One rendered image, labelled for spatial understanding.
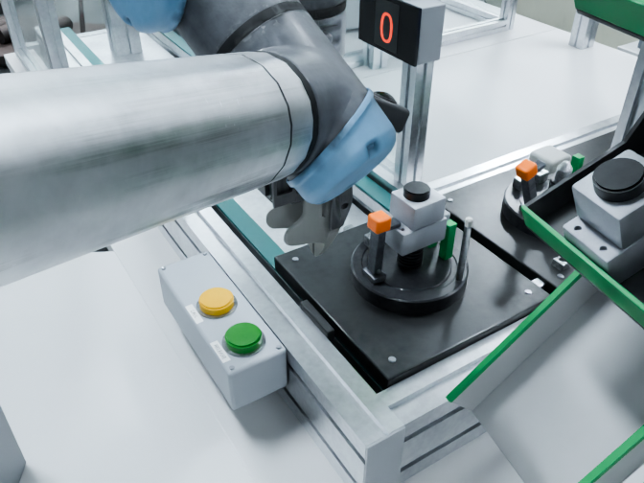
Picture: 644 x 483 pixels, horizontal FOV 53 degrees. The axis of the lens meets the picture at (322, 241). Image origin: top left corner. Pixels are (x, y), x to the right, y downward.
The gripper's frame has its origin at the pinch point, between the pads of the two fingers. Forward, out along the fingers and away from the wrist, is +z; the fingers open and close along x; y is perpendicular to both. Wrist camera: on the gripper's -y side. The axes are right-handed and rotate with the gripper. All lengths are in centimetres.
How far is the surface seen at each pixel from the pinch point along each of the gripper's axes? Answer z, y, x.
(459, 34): 19, -95, -81
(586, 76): 21, -105, -47
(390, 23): -14.1, -21.4, -18.0
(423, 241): 3.2, -12.0, 2.3
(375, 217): -0.8, -6.7, 0.2
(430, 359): 10.1, -5.8, 12.2
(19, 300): 21.0, 28.7, -34.8
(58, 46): 3, 7, -81
